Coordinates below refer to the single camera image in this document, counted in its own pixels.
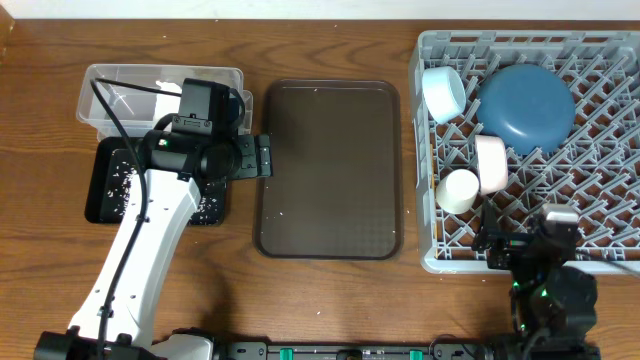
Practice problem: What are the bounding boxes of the pale green cup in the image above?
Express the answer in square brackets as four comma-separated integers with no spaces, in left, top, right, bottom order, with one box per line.
[435,169,479,214]

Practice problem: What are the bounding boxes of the rice leftovers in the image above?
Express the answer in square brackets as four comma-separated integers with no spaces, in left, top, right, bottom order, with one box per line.
[96,160,226,226]

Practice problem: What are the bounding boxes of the pink white bowl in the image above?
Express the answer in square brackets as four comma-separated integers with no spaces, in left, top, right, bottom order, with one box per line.
[475,135,508,195]

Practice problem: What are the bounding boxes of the white napkin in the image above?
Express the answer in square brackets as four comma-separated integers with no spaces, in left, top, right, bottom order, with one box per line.
[153,81,182,122]

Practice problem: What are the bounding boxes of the dark blue plate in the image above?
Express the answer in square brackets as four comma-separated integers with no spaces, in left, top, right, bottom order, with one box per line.
[476,64,576,156]

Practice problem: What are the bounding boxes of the light blue bowl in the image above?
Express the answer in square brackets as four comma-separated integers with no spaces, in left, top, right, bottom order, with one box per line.
[422,66,466,124]

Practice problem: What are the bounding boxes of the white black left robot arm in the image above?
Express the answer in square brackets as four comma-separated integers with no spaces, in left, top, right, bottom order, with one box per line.
[34,130,272,359]

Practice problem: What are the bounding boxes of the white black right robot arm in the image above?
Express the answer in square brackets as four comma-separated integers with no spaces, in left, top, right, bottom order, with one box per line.
[472,201,601,360]

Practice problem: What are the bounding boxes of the grey dishwasher rack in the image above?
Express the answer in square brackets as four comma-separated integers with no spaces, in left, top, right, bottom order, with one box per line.
[409,30,639,274]

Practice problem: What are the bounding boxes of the dark brown serving tray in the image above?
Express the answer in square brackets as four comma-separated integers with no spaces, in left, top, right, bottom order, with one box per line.
[253,79,403,261]

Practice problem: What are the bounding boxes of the black plastic tray bin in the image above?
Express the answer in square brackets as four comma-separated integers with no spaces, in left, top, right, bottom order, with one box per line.
[84,137,227,226]

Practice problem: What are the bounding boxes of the clear plastic bin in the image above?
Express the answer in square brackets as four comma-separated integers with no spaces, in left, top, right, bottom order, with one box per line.
[76,64,253,140]

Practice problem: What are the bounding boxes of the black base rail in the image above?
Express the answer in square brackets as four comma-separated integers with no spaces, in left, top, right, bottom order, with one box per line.
[214,340,601,360]

